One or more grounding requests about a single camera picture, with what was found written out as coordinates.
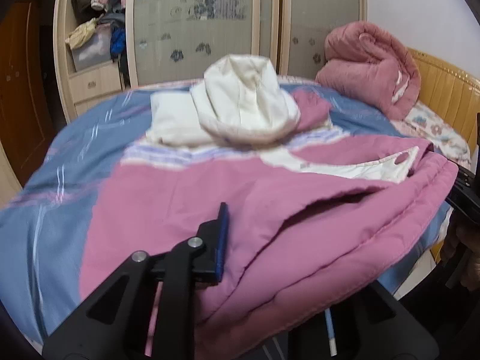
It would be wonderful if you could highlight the blue plaid bed sheet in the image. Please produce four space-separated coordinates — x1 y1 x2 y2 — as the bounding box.
0 82 453 346

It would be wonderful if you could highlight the pink and white hooded jacket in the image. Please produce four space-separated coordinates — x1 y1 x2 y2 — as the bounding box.
78 53 459 360

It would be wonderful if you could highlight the translucent storage box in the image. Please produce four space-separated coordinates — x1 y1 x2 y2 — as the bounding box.
72 24 112 72

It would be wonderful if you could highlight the yellow cloth on box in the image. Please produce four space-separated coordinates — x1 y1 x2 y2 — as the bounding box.
65 18 98 50

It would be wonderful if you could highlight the frosted wardrobe sliding door left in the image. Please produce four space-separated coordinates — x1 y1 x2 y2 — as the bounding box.
125 0 260 88

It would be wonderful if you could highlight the blue garment in wardrobe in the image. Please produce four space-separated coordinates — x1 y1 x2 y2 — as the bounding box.
110 27 126 59

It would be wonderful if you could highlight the rolled pink quilt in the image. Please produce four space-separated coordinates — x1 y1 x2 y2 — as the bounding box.
315 21 422 120

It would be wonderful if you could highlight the brown wooden door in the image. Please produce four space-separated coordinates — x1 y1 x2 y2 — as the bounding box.
1 0 65 185

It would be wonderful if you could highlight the wooden headboard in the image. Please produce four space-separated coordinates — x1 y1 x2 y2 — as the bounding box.
409 48 479 152

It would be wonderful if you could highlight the floral pillow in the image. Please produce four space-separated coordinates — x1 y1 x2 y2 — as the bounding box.
403 101 471 169

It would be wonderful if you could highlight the frosted wardrobe sliding door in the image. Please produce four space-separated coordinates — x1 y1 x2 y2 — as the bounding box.
277 0 368 79
125 0 260 88

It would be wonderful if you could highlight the frosted wardrobe sliding door right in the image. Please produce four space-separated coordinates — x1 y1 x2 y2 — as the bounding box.
277 0 368 79

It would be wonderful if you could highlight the beige wardrobe frame with drawers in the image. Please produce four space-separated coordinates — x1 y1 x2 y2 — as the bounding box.
53 0 125 123

